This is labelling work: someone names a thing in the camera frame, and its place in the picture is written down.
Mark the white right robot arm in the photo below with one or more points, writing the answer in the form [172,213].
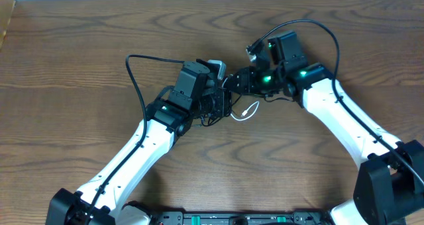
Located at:
[389,185]

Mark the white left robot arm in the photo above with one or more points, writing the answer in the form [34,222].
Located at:
[102,200]

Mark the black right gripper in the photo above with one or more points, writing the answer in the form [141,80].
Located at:
[247,84]

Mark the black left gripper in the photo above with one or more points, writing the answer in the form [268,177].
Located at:
[226,102]

